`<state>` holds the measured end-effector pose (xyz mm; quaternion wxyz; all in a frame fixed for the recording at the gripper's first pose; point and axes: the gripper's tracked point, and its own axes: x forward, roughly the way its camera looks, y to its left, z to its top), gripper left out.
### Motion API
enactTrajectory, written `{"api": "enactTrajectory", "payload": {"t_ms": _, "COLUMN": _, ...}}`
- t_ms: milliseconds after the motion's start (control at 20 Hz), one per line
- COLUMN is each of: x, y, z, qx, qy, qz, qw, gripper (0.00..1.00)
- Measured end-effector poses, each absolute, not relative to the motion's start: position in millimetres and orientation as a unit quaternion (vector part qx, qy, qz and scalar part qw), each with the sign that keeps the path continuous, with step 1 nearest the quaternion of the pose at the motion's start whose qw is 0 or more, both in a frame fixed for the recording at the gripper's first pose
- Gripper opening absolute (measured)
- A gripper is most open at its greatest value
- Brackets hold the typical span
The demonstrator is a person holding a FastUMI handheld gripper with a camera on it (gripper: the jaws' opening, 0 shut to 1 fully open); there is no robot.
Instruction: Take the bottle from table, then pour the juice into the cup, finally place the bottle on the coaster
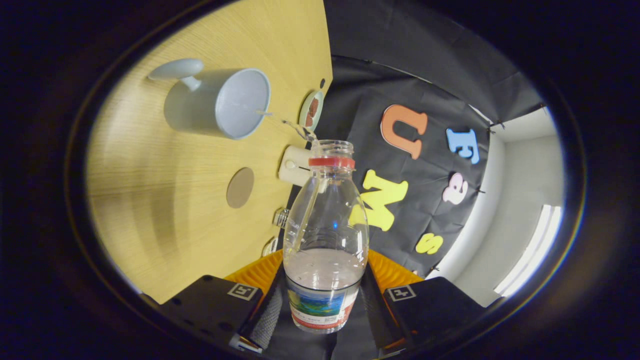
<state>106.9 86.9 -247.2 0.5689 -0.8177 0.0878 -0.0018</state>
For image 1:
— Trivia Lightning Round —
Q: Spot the white toaster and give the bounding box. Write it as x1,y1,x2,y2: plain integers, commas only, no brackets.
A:
278,145,313,187

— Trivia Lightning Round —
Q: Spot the round brown coaster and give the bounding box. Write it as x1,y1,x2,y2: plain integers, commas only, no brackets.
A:
226,167,255,209

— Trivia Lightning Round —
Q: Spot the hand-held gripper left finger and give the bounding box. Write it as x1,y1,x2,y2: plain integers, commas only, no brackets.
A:
160,250,286,353

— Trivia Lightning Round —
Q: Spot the black backdrop cloth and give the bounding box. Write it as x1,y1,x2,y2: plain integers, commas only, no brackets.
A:
265,0,547,360

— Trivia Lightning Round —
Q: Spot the wooden table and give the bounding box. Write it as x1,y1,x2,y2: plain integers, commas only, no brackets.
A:
86,0,334,305

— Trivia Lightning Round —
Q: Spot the white cup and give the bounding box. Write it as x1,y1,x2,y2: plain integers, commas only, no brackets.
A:
147,58,272,140

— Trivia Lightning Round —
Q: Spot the clear plastic juice bottle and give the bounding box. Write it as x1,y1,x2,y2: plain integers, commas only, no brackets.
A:
282,140,370,334

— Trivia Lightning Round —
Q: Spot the long ceiling light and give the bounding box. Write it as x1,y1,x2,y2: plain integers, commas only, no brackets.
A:
494,204,562,297

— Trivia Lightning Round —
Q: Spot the pale green plate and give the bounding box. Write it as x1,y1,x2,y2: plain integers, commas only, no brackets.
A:
298,89,325,132

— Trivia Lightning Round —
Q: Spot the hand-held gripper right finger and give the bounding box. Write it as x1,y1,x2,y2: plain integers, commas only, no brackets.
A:
361,249,486,353

